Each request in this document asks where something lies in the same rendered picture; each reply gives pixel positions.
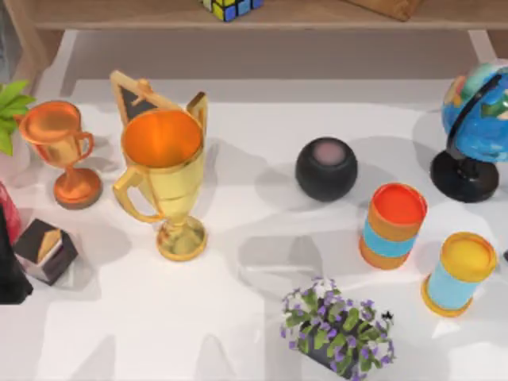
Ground black and white box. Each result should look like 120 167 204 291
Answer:
13 217 79 287

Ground gold trophy cup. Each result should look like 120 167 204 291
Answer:
112 109 210 263

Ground wooden open shelf unit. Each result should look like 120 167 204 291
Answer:
0 0 508 98

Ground purple flowers in black pot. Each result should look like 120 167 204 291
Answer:
279 275 398 381

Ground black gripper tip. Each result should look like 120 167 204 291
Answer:
0 205 35 306

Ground blue globe on black stand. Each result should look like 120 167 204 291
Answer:
429 59 508 204

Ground yellow and blue can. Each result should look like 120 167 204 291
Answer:
421 231 498 319

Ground black round speaker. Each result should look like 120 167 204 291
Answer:
294 136 360 203

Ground multicoloured puzzle cube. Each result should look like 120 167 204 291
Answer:
201 0 266 23

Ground green leafy potted plant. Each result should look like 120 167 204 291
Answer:
0 80 37 187

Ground red translucent object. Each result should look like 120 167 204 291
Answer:
0 181 23 245

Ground wooden board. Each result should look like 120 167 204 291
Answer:
344 0 422 23

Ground orange and blue can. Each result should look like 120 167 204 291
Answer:
358 182 429 271

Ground wooden framed blackboard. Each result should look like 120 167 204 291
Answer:
109 70 208 130

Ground bronze trophy cup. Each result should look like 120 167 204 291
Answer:
13 100 105 210

